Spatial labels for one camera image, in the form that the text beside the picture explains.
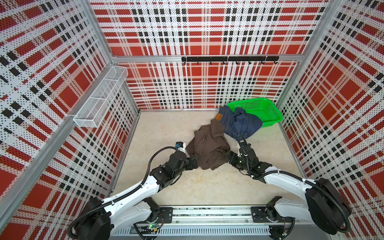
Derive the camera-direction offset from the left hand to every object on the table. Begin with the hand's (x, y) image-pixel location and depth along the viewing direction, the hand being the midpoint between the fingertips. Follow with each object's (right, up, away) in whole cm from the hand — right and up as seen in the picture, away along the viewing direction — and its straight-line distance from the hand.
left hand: (195, 157), depth 82 cm
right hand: (+19, -1, +5) cm, 19 cm away
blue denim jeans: (+29, +20, +17) cm, 39 cm away
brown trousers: (+9, +6, +7) cm, 12 cm away
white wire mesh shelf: (-65, +25, +10) cm, 70 cm away
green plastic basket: (+53, +33, +40) cm, 74 cm away
